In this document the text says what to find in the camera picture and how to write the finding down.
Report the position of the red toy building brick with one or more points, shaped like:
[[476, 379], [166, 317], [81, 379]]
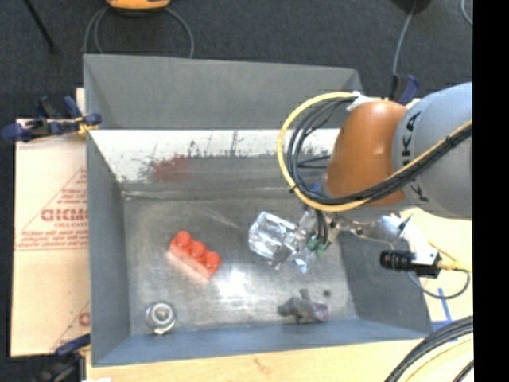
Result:
[[195, 254]]

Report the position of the grey and purple toy figure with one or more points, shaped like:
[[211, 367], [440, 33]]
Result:
[[299, 309]]

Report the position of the brown cardboard board, red print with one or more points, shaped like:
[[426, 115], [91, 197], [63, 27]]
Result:
[[47, 253]]

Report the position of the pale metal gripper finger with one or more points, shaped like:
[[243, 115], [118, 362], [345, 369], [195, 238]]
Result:
[[302, 262], [284, 254]]

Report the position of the grey metal bin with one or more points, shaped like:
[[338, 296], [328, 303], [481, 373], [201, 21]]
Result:
[[159, 94]]

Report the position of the black cylinder on white bracket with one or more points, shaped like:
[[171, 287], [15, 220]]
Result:
[[397, 259]]

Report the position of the clear glass block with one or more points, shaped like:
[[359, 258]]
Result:
[[267, 235]]

